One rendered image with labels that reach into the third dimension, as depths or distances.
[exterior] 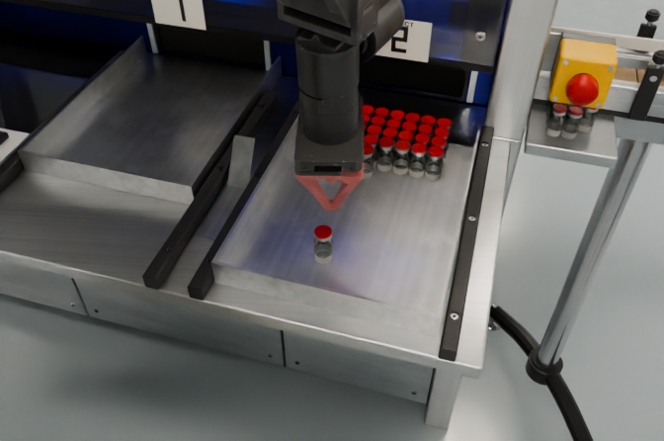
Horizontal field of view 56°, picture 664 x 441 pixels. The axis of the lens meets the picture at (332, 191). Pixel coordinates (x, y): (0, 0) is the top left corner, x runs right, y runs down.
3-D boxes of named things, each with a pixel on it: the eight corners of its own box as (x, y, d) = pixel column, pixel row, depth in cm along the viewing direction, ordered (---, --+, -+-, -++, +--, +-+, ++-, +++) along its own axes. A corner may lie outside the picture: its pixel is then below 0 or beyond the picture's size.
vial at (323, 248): (316, 249, 76) (316, 224, 73) (334, 252, 76) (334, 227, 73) (312, 262, 75) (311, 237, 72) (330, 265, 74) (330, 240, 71)
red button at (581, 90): (562, 91, 85) (570, 65, 82) (593, 95, 84) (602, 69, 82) (562, 106, 82) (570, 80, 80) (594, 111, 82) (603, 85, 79)
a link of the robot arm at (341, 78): (281, 32, 54) (338, 50, 51) (323, -4, 58) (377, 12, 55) (287, 96, 59) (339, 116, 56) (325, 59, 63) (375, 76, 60)
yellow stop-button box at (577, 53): (549, 75, 91) (561, 30, 86) (601, 82, 90) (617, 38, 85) (547, 103, 86) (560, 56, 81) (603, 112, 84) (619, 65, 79)
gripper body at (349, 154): (363, 109, 67) (364, 49, 62) (362, 175, 60) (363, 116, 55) (302, 108, 67) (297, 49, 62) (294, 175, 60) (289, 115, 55)
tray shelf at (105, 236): (123, 57, 114) (120, 48, 113) (513, 121, 99) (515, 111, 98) (-72, 242, 80) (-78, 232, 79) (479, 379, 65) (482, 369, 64)
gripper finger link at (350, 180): (363, 178, 71) (364, 114, 65) (362, 225, 66) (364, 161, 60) (303, 177, 72) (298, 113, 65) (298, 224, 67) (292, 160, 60)
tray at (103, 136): (144, 52, 112) (140, 35, 109) (282, 74, 106) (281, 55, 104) (25, 170, 87) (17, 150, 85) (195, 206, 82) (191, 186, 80)
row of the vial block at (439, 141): (323, 140, 92) (322, 115, 89) (444, 163, 88) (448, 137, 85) (318, 149, 91) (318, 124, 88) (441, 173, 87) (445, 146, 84)
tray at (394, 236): (307, 119, 97) (307, 99, 94) (476, 148, 91) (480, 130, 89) (214, 282, 73) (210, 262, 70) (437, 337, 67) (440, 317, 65)
